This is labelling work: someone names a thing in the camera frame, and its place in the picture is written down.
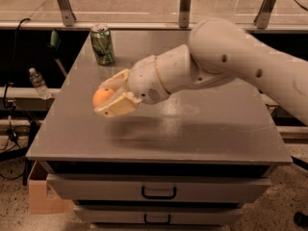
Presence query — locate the orange fruit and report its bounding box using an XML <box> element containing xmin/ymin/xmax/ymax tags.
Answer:
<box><xmin>92</xmin><ymin>88</ymin><xmax>115</xmax><ymax>108</ymax></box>

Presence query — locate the right metal bracket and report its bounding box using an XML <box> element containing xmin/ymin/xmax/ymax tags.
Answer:
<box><xmin>254</xmin><ymin>0</ymin><xmax>276</xmax><ymax>29</ymax></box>

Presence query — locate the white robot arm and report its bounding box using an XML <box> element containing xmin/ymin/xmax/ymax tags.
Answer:
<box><xmin>93</xmin><ymin>18</ymin><xmax>308</xmax><ymax>124</ymax></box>

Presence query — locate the black cable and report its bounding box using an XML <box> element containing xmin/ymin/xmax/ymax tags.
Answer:
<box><xmin>0</xmin><ymin>17</ymin><xmax>37</xmax><ymax>181</ymax></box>

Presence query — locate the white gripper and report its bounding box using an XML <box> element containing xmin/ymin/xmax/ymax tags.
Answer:
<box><xmin>94</xmin><ymin>55</ymin><xmax>169</xmax><ymax>117</ymax></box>

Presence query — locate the clear plastic water bottle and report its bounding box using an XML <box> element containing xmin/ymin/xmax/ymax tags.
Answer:
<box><xmin>29</xmin><ymin>67</ymin><xmax>51</xmax><ymax>100</ymax></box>

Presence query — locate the cardboard box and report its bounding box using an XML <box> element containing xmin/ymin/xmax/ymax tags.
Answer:
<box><xmin>28</xmin><ymin>162</ymin><xmax>74</xmax><ymax>215</ymax></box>

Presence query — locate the metal bracket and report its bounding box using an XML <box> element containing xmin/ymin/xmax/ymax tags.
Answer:
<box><xmin>57</xmin><ymin>0</ymin><xmax>76</xmax><ymax>26</ymax></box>
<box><xmin>254</xmin><ymin>0</ymin><xmax>276</xmax><ymax>29</ymax></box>
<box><xmin>178</xmin><ymin>0</ymin><xmax>192</xmax><ymax>28</ymax></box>

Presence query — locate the drawer black handle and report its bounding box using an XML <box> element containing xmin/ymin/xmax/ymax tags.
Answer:
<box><xmin>141</xmin><ymin>186</ymin><xmax>177</xmax><ymax>200</ymax></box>
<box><xmin>143</xmin><ymin>214</ymin><xmax>171</xmax><ymax>225</ymax></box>

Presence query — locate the left metal bracket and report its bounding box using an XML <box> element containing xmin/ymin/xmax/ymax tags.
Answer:
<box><xmin>57</xmin><ymin>0</ymin><xmax>76</xmax><ymax>26</ymax></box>

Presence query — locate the middle metal bracket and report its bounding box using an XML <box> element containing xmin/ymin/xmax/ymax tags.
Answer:
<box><xmin>178</xmin><ymin>0</ymin><xmax>192</xmax><ymax>28</ymax></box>

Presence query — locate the top drawer black handle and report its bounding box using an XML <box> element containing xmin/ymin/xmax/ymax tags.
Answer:
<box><xmin>141</xmin><ymin>186</ymin><xmax>177</xmax><ymax>200</ymax></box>

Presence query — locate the green handled tool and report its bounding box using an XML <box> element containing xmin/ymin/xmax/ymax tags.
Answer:
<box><xmin>47</xmin><ymin>30</ymin><xmax>67</xmax><ymax>77</ymax></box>

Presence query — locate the green soda can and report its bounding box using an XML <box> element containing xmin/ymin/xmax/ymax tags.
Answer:
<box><xmin>90</xmin><ymin>24</ymin><xmax>115</xmax><ymax>65</ymax></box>

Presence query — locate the grey drawer cabinet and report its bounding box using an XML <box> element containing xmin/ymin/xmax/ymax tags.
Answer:
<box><xmin>28</xmin><ymin>31</ymin><xmax>291</xmax><ymax>231</ymax></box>

